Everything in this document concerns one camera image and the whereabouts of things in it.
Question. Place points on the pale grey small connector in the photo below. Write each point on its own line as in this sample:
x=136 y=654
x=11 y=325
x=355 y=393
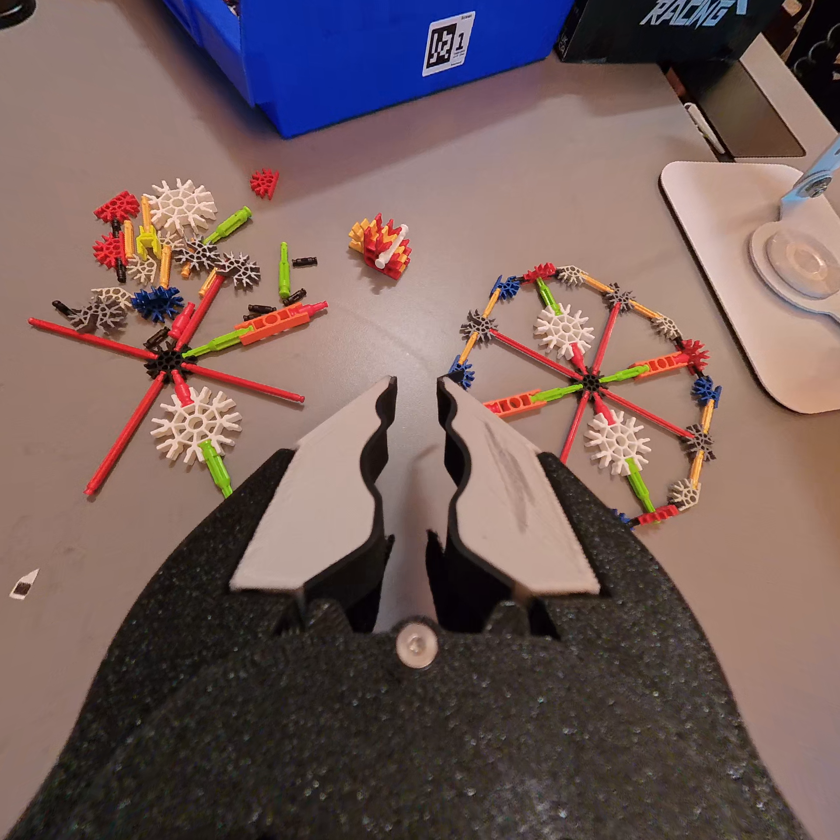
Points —
x=141 y=270

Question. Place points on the light grey fan connector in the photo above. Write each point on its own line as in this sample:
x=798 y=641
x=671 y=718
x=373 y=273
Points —
x=111 y=296
x=177 y=241

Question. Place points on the colourful toy wheel model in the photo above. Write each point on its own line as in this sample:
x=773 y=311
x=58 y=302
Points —
x=589 y=382

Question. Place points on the red yellow connector cluster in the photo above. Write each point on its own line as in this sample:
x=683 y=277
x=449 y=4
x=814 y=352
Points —
x=380 y=248

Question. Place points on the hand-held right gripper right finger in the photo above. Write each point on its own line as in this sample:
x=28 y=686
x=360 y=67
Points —
x=518 y=525

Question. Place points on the small red fan connector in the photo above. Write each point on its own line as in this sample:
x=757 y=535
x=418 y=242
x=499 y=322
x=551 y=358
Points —
x=264 y=184

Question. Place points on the green toy rod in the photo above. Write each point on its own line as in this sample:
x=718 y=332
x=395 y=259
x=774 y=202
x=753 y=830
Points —
x=228 y=225
x=284 y=270

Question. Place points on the blue snowflake connector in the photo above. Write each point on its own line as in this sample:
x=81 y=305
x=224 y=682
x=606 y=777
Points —
x=157 y=304

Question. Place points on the white printed tag sticker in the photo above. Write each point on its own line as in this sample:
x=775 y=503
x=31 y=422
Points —
x=463 y=39

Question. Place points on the blue plastic bin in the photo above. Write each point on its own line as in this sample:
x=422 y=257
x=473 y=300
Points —
x=341 y=65

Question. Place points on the black printed cardboard box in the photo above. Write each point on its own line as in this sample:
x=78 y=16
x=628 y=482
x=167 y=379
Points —
x=604 y=39

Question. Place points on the small paper scrap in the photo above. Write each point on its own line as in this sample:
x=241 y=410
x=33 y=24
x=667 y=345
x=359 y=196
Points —
x=25 y=584

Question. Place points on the black stand with round base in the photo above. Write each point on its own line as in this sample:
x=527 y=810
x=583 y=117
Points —
x=19 y=19

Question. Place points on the white flat stand base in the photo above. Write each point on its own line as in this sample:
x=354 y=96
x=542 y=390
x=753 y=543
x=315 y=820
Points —
x=709 y=249

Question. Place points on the large white snowflake connector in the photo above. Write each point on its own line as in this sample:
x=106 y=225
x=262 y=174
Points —
x=180 y=207

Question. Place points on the yellow toy rod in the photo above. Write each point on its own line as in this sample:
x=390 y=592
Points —
x=165 y=266
x=145 y=210
x=208 y=282
x=128 y=239

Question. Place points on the half-built spoke toy model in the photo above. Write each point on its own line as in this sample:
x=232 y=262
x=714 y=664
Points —
x=169 y=361

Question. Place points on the small white plug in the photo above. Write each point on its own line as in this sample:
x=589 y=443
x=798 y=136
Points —
x=705 y=131

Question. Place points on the dark grey snowflake connector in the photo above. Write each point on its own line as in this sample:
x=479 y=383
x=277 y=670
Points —
x=197 y=254
x=239 y=269

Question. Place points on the yellow-green clip connector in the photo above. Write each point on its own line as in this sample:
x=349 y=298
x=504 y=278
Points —
x=148 y=246

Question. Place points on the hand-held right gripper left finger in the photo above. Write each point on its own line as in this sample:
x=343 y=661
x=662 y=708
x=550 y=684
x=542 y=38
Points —
x=315 y=512

